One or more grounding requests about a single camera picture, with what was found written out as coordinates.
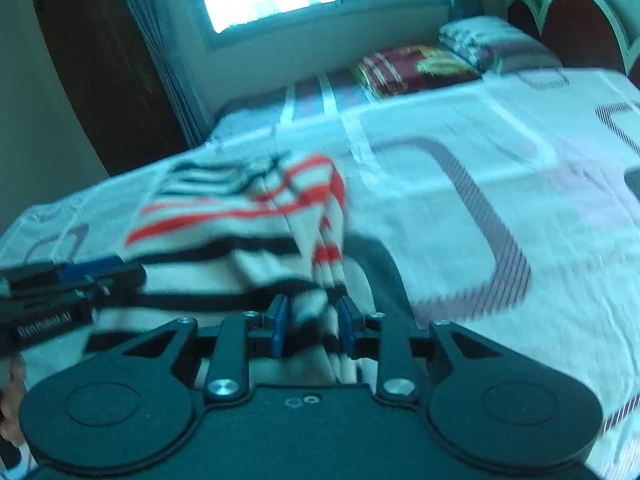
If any person's left hand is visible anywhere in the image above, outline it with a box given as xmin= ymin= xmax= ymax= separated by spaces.
xmin=0 ymin=355 xmax=27 ymax=450

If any white patterned pillow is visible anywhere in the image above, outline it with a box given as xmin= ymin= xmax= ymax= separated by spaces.
xmin=437 ymin=15 xmax=564 ymax=75

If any black red white striped sock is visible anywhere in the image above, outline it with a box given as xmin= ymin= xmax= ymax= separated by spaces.
xmin=87 ymin=152 xmax=382 ymax=387

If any white printed bed sheet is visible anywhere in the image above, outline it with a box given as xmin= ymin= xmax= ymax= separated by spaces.
xmin=0 ymin=66 xmax=640 ymax=480

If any dark wooden wardrobe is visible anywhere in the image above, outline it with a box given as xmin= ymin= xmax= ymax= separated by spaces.
xmin=30 ymin=0 xmax=202 ymax=177

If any grey pleated curtain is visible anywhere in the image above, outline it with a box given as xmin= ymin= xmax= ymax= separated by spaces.
xmin=111 ymin=0 xmax=217 ymax=147

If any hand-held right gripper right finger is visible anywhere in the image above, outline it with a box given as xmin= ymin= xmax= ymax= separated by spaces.
xmin=337 ymin=297 xmax=502 ymax=402

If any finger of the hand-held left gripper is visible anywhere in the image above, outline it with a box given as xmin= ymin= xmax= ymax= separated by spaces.
xmin=0 ymin=255 xmax=127 ymax=287
xmin=0 ymin=264 xmax=148 ymax=317

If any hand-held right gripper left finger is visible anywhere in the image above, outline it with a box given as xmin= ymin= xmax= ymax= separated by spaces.
xmin=122 ymin=294 xmax=292 ymax=402

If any red and white headboard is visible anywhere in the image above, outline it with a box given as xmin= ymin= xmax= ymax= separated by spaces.
xmin=504 ymin=0 xmax=640 ymax=82

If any red patterned pillow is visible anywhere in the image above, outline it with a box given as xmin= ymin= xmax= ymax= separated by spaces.
xmin=352 ymin=45 xmax=482 ymax=98

